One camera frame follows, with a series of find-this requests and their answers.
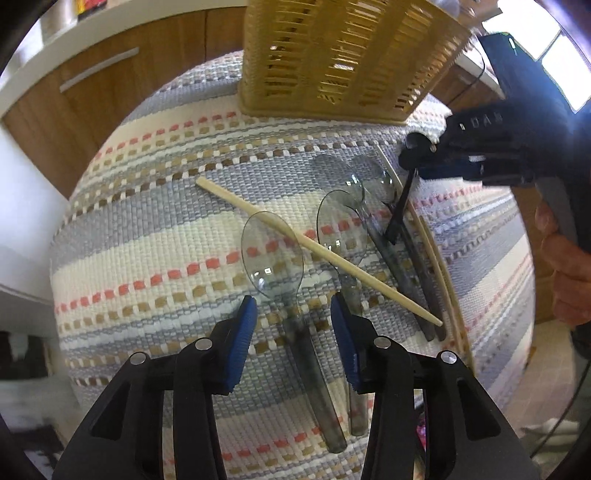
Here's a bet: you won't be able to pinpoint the yellow woven plastic basket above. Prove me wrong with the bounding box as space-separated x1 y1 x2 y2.
239 0 472 125

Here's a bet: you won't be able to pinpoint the white countertop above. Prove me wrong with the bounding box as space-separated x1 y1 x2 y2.
0 0 251 118

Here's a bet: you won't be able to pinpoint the striped woven table mat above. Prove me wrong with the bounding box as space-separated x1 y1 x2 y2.
49 50 537 480

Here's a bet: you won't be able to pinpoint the thin black cable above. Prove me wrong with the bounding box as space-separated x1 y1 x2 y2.
455 28 491 95

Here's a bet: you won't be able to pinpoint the silver drawer handle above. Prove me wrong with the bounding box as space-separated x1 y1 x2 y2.
59 47 140 94

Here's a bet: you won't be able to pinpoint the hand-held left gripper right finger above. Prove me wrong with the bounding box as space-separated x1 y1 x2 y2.
330 292 542 480

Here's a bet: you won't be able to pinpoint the black plastic utensil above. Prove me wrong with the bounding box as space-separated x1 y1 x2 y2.
385 167 419 245

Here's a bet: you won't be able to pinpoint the clear grey plastic spoon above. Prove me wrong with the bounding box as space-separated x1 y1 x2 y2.
353 156 448 342
240 211 348 454
314 154 437 342
316 189 370 437

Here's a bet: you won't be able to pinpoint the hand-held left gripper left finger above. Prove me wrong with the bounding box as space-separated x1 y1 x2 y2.
53 296 258 480

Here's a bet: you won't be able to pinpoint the wooden cabinet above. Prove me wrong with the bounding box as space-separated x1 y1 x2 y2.
0 8 246 200

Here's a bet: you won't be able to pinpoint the wooden chopstick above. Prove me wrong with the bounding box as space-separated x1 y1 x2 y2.
416 215 475 372
373 144 464 344
195 178 445 327

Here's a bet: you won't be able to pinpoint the window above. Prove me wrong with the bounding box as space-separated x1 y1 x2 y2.
482 0 591 112

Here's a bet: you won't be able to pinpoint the white cloth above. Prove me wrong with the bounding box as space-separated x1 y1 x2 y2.
519 418 583 450

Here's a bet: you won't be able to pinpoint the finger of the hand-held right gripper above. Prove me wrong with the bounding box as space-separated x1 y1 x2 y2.
404 131 446 155
398 150 485 182

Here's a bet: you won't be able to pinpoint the person's right hand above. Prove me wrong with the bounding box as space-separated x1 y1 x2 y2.
534 202 591 329

